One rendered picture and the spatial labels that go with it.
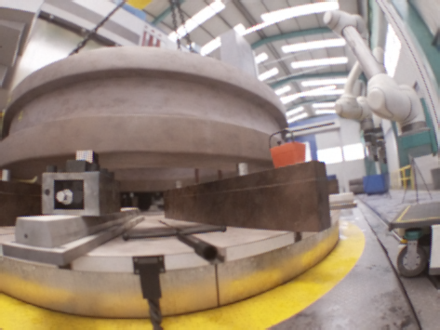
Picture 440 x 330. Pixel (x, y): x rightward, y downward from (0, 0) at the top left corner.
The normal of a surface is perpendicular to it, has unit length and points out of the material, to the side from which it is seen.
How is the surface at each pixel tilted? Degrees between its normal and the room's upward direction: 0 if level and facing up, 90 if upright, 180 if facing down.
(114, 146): 90
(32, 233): 90
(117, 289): 90
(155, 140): 90
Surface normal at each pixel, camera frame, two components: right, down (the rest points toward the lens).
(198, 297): 0.39, -0.18
